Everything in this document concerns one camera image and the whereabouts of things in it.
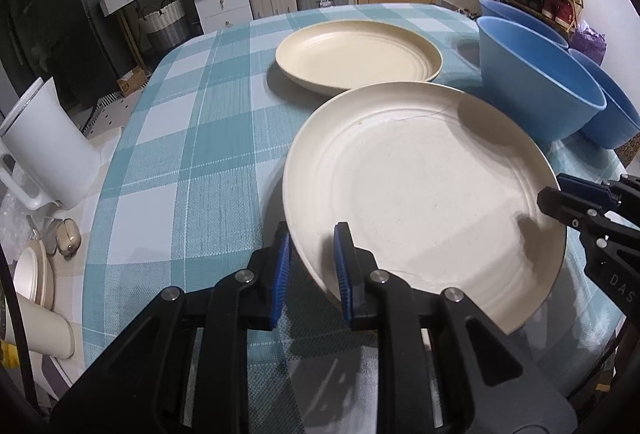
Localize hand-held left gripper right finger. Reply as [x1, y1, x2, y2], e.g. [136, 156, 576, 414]
[333, 221, 591, 434]

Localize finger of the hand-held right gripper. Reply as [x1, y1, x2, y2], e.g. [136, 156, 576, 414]
[537, 187, 623, 247]
[556, 173, 640, 216]

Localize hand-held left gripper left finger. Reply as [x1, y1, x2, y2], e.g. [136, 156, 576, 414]
[50, 221, 292, 434]

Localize small blue bowl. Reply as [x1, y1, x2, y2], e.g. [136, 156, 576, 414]
[478, 0, 570, 49]
[569, 48, 640, 150]

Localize large blue bowl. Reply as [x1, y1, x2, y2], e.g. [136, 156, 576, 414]
[476, 16, 608, 143]

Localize cream lid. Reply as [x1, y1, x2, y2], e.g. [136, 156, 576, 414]
[12, 247, 55, 310]

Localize purple rolled bag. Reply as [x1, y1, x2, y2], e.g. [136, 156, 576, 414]
[570, 22, 607, 65]

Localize small beige object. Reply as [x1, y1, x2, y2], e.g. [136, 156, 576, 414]
[52, 218, 82, 260]

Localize cream cup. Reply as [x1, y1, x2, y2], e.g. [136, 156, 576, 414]
[2, 291, 76, 360]

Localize yellowish cream plate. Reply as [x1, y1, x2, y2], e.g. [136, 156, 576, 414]
[275, 20, 444, 96]

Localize black and white patterned rug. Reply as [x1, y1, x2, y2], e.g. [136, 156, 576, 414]
[82, 92, 136, 135]

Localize small cardboard box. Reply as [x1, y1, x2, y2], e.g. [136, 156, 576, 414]
[117, 67, 148, 96]

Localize black cabinet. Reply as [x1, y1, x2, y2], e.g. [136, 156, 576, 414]
[0, 0, 133, 110]

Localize white electric kettle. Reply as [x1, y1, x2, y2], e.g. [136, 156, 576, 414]
[0, 77, 103, 211]

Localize woven laundry basket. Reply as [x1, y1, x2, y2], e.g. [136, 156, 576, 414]
[138, 0, 191, 52]

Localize pale cream plate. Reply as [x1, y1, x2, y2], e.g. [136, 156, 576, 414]
[281, 83, 568, 336]

